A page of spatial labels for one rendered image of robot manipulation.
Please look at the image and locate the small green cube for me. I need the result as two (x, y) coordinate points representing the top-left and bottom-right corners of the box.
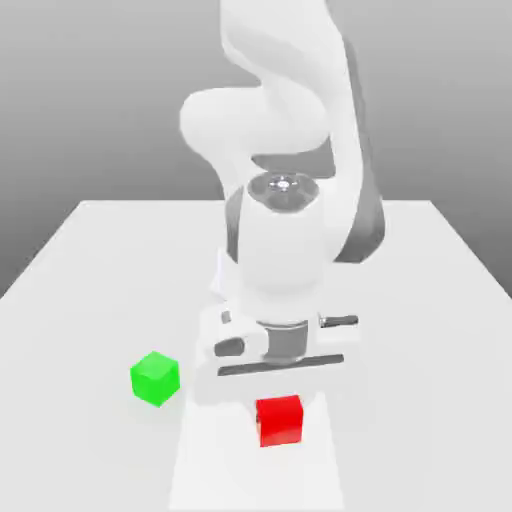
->
(129, 350), (181, 408)

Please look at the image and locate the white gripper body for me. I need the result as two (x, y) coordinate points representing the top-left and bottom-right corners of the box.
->
(194, 353), (348, 406)

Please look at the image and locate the small red cube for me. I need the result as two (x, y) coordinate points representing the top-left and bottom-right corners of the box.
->
(254, 394), (305, 448)

